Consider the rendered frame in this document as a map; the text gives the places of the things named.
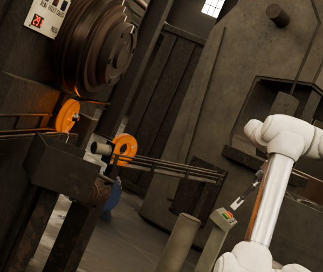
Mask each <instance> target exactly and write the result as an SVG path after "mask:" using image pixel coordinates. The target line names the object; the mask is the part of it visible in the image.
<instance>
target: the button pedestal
mask: <svg viewBox="0 0 323 272"><path fill-rule="evenodd" d="M220 209H222V210H223V207H222V208H219V209H216V210H214V211H213V213H212V214H211V215H210V216H209V218H211V219H212V220H213V222H214V223H215V224H214V227H213V229H212V231H211V233H210V236H209V238H208V240H207V242H206V245H205V247H204V249H203V251H202V254H201V256H200V259H199V261H198V263H197V265H196V267H195V270H194V272H211V270H212V268H213V266H214V263H215V261H216V259H217V256H218V254H219V252H220V249H221V247H222V245H223V243H224V240H225V238H226V236H227V234H228V232H229V229H231V228H232V227H233V226H234V225H235V224H236V223H237V221H236V220H235V219H234V218H233V217H231V218H229V219H226V218H225V217H224V216H223V214H222V213H225V212H227V211H226V210H225V211H224V210H223V212H222V211H221V210H220ZM218 210H220V211H221V212H219V211H218Z"/></svg>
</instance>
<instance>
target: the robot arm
mask: <svg viewBox="0 0 323 272"><path fill-rule="evenodd" d="M244 134H245V135H246V137H247V139H248V140H249V141H250V142H251V143H252V144H253V145H254V146H255V147H256V148H258V149H259V150H260V151H262V152H263V153H264V154H265V155H266V156H267V158H268V159H267V160H266V161H265V163H264V164H263V165H262V167H260V168H261V170H259V171H258V172H257V173H256V177H257V178H258V179H257V180H254V181H253V182H252V184H251V185H250V186H249V188H248V189H247V190H246V191H245V192H244V193H243V194H242V195H239V198H238V199H237V200H236V201H235V202H234V203H233V204H232V205H231V206H230V207H231V208H232V209H233V210H235V209H236V208H237V207H238V206H239V205H240V204H241V203H242V202H243V201H246V200H245V199H246V198H247V197H248V196H249V195H250V194H251V193H252V192H253V191H255V190H256V189H257V188H258V187H259V192H258V195H257V198H256V202H255V206H254V208H253V211H252V215H251V219H250V222H249V225H248V228H247V231H246V234H245V238H244V241H242V242H240V243H238V244H237V245H235V247H234V249H233V250H232V252H231V253H230V252H227V253H224V254H223V255H221V256H220V258H218V260H217V261H216V264H215V267H214V272H311V271H309V270H308V269H306V268H304V267H303V266H301V265H298V264H288V265H285V266H283V268H282V270H279V269H272V255H271V253H270V251H269V246H270V242H271V239H272V235H273V232H274V228H275V225H276V222H277V218H278V215H279V211H280V208H281V204H282V201H283V198H284V194H285V191H286V187H287V184H288V180H289V178H290V174H291V170H292V167H293V163H295V162H296V161H297V160H298V159H299V157H303V158H306V159H311V160H313V161H320V162H323V130H321V129H319V128H317V127H315V126H313V125H311V124H309V123H307V122H305V121H303V120H300V119H297V118H294V117H291V116H289V115H283V114H275V115H270V116H268V117H267V118H266V120H265V121H264V123H262V122H261V121H259V120H256V119H254V120H250V121H249V122H248V123H247V124H246V126H245V127H244Z"/></svg>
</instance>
